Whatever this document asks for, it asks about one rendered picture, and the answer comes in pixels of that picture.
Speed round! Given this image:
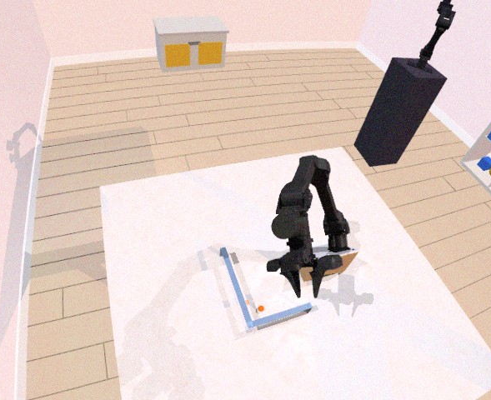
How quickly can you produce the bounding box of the clear low l-shaped wall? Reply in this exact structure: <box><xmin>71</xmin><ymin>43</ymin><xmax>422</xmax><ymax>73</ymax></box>
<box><xmin>220</xmin><ymin>250</ymin><xmax>311</xmax><ymax>334</ymax></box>

